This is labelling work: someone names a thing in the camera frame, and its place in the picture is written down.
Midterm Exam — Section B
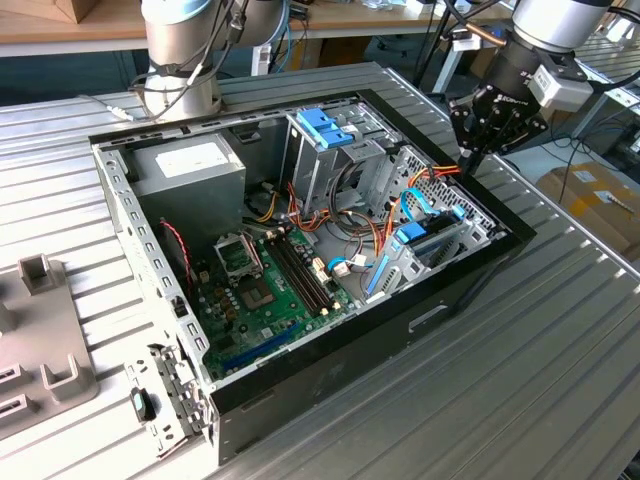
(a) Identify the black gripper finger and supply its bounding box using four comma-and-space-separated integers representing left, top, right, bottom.
472, 113, 550, 175
447, 96, 477, 174

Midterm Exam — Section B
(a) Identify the orange red power wire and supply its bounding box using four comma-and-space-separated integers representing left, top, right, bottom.
405, 163, 464, 190

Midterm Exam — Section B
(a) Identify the hard disk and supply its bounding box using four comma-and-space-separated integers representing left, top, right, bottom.
367, 203, 469, 299

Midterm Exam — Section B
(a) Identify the black tripod stand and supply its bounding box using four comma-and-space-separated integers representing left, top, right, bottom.
414, 0, 459, 96

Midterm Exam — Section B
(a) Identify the brown cardboard box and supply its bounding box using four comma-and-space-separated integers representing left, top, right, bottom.
535, 160, 640, 261

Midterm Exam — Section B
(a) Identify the black office chair base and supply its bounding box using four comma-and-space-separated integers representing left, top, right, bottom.
375, 33, 417, 57

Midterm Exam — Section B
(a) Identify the metal slat side table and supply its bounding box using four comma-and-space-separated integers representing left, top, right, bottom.
574, 29, 640, 146

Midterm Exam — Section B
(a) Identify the blue plastic drive latch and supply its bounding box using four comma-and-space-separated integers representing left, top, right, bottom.
296, 109, 355, 150

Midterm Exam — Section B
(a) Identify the grey metal drive cage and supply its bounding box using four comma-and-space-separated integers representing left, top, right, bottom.
279, 97, 401, 221

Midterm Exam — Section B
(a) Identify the black RAM slot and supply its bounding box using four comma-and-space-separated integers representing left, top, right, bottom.
264, 233, 326, 317
279, 227, 342, 311

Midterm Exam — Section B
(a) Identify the metal socket cover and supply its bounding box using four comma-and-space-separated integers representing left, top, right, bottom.
213, 232, 265, 281

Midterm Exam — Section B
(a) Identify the black open PC case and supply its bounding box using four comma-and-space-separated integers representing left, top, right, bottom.
88, 88, 539, 466

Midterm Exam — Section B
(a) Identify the CPU socket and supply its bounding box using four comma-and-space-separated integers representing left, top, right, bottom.
237, 278, 277, 315

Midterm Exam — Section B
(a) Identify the grey power supply unit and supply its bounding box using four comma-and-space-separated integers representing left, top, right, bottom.
127, 134, 249, 251

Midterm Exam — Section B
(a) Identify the green motherboard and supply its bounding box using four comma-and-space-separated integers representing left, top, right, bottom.
192, 224, 359, 380

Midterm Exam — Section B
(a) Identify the blue expansion slot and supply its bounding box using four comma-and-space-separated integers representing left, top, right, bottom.
222, 322, 302, 377

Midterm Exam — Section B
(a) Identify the black case fan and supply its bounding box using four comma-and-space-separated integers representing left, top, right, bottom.
158, 219, 195, 301

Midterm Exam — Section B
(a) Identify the long wooden desk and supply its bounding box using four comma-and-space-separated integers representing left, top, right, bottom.
0, 0, 516, 96

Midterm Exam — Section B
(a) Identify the brown wooden box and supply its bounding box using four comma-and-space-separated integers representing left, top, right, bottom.
64, 0, 146, 24

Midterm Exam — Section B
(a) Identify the grey plastic parts rack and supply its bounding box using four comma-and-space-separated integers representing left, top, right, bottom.
0, 253, 101, 441

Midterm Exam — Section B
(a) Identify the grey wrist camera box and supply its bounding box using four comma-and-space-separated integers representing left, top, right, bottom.
528, 63, 594, 112

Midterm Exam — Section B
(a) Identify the black cable bundle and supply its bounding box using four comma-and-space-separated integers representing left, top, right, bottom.
327, 149, 384, 236

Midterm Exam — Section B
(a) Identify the orange yellow wire harness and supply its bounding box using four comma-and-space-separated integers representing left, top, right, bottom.
249, 180, 401, 262

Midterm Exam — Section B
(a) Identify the white connector red wire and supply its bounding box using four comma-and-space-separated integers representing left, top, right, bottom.
332, 254, 374, 277

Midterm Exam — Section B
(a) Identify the red black twisted wire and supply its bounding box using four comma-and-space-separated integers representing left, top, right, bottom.
158, 217, 195, 304

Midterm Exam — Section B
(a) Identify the grey cable white plug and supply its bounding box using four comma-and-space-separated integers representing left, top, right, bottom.
74, 74, 151, 122

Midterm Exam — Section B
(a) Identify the black tool blue ring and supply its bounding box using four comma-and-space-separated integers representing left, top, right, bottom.
128, 387, 157, 425

